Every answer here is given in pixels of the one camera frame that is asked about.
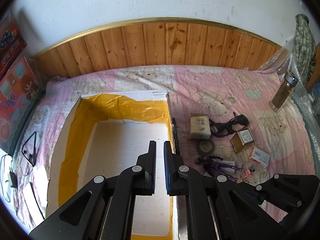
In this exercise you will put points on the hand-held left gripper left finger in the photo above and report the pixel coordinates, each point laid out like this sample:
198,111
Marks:
154,170

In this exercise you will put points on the black marker pen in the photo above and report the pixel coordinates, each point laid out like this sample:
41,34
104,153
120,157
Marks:
175,132

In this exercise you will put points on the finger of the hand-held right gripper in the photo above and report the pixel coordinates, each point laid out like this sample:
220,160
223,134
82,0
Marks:
280,192

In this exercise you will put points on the pink clip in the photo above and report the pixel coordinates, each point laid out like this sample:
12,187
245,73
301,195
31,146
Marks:
248,173

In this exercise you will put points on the red toy box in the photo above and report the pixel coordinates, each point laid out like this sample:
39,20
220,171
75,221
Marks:
10,42

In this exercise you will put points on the black earphones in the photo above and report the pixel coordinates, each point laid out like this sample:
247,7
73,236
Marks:
30,155

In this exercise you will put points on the gold tin box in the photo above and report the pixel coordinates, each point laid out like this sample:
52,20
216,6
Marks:
246,136

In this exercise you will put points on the dark tape roll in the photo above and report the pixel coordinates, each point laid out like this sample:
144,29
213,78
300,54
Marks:
212,148

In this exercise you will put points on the purple toy figure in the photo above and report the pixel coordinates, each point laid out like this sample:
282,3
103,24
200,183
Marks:
217,166

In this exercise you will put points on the glass bottle with metal lid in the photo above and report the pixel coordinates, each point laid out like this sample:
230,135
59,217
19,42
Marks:
281,97

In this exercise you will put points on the small cream box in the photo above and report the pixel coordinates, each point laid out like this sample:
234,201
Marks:
200,127

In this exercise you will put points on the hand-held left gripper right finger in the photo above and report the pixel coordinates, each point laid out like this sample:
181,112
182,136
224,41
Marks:
166,170

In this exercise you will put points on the pink cartoon toy box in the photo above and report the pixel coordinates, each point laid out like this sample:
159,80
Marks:
17,87

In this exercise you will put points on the white flat object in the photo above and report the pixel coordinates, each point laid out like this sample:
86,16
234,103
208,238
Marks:
31,196

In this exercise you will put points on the cardboard box with yellow lining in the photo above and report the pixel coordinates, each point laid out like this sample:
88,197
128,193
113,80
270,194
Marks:
112,142

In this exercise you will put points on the small red and white box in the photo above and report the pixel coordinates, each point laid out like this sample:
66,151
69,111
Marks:
260,157

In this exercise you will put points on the pink printed bear blanket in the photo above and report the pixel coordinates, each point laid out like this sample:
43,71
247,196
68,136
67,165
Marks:
190,85

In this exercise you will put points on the camouflage cloth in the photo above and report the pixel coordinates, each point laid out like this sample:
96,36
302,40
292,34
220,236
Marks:
303,42

